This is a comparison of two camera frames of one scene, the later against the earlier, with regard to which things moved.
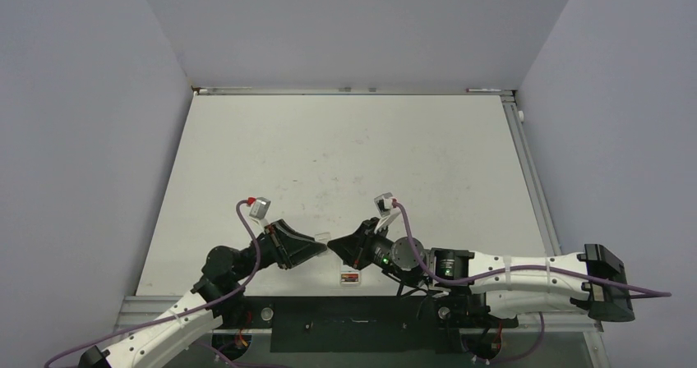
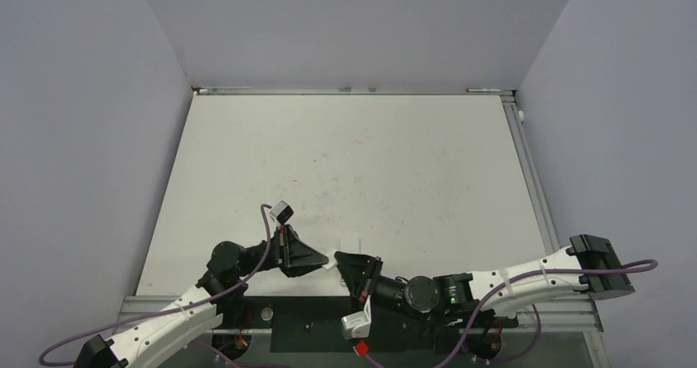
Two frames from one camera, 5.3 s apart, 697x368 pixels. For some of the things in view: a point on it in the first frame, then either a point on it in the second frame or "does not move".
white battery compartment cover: [322, 237] → [332, 263]
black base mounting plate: [354, 324] does not move
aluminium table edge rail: [535, 189] does not move
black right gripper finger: [350, 246] → [360, 271]
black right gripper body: [380, 253] → [390, 291]
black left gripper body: [270, 251] does not move
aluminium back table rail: [198, 91] does not move
